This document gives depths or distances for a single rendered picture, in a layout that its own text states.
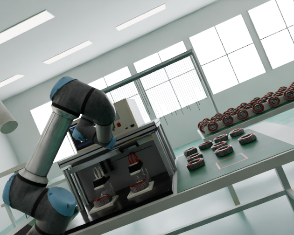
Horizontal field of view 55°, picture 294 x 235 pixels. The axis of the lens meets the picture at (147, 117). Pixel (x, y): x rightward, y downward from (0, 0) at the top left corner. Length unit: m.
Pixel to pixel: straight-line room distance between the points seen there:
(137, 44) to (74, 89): 7.23
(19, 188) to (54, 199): 0.14
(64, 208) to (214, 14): 7.72
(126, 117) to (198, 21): 6.74
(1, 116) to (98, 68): 5.79
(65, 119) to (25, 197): 0.31
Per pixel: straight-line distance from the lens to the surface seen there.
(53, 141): 1.12
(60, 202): 1.10
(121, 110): 1.79
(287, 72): 8.58
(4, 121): 2.83
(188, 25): 8.31
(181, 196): 1.44
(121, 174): 1.98
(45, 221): 1.14
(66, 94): 1.09
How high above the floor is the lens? 1.16
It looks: level
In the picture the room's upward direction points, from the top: 23 degrees counter-clockwise
